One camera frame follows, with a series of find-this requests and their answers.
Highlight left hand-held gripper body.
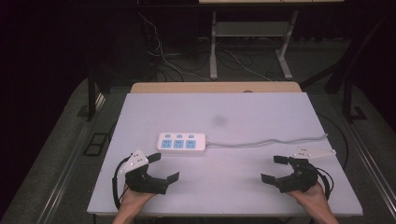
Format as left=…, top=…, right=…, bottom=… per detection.
left=120, top=148, right=169, bottom=196

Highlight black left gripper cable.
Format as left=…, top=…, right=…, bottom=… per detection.
left=111, top=157, right=129, bottom=211

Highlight wooden table board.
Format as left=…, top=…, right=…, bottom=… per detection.
left=130, top=81, right=303, bottom=94

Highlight person's right hand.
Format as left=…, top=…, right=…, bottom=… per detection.
left=285, top=182, right=332, bottom=217

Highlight black metal stand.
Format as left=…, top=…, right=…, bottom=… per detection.
left=300, top=13, right=390, bottom=123
left=76, top=66, right=98, bottom=122

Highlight white power strip blue sockets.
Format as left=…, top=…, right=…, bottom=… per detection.
left=156, top=132, right=208, bottom=154

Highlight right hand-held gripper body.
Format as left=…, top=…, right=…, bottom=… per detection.
left=275, top=145, right=337, bottom=194

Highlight grey power strip cable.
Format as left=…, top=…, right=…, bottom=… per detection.
left=205, top=133, right=330, bottom=149

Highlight white floor cable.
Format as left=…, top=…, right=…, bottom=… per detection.
left=137, top=11, right=273, bottom=83

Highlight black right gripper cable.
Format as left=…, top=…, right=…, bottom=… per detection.
left=316, top=167, right=335, bottom=201

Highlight grey metal desk frame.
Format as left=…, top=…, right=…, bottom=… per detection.
left=208, top=10, right=300, bottom=81

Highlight black floor cable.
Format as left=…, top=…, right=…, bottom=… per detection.
left=317, top=112, right=350, bottom=172

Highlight person's left hand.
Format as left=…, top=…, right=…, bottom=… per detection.
left=119, top=186, right=156, bottom=216

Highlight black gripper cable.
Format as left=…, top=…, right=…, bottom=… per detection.
left=111, top=157, right=129, bottom=211
left=316, top=167, right=335, bottom=201

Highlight metal floor rail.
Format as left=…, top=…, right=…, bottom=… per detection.
left=344, top=119, right=396, bottom=213
left=36, top=92, right=106, bottom=224

